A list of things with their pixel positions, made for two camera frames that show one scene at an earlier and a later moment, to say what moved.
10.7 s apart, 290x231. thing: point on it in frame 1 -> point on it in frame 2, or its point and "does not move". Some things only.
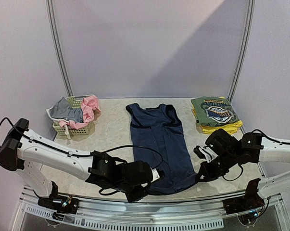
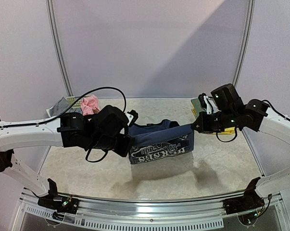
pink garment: (90, 104) does not move
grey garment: (62, 109) does not move
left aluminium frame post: (58, 47) does not move
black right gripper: (208, 173) -> (202, 124)
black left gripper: (134, 198) -> (123, 151)
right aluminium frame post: (248, 33) does not move
